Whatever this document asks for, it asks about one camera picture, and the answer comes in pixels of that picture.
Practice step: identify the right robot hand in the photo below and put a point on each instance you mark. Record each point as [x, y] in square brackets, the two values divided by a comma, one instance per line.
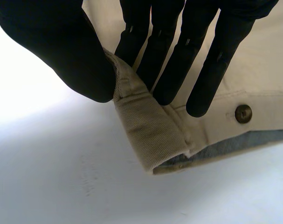
[62, 46]

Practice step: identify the beige shorts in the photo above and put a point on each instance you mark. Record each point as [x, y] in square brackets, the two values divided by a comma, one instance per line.
[146, 126]

